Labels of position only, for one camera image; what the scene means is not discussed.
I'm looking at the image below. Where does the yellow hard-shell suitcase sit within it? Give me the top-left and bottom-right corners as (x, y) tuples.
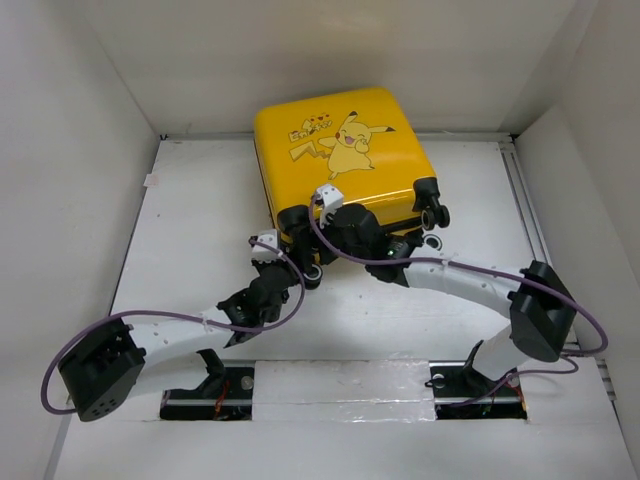
(252, 86), (454, 291)

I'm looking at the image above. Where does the aluminium side rail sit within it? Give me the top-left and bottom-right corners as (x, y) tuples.
(498, 135), (552, 264)

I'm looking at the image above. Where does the small pink paper scrap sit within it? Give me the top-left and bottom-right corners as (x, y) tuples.
(143, 174), (159, 188)

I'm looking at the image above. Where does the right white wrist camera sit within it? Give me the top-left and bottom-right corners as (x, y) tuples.
(311, 183), (344, 228)

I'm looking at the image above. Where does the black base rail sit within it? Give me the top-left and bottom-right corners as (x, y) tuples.
(159, 360), (527, 423)

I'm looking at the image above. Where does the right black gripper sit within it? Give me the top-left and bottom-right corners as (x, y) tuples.
(288, 215), (370, 271)

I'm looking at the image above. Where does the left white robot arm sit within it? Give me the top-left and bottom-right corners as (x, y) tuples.
(53, 230), (323, 422)

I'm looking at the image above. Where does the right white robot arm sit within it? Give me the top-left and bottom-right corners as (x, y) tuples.
(311, 204), (577, 394)

